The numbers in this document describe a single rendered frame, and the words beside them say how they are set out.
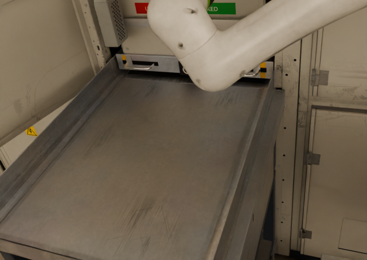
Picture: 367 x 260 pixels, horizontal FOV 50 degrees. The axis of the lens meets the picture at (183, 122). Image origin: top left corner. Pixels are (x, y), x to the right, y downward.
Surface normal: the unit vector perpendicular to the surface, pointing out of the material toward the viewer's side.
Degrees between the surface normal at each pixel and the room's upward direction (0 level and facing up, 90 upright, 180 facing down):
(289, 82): 90
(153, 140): 0
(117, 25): 90
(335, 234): 90
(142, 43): 90
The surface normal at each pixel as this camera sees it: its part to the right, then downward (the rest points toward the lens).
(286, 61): -0.33, 0.60
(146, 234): -0.13, -0.79
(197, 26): 0.46, 0.15
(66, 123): 0.93, 0.11
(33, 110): 0.80, 0.27
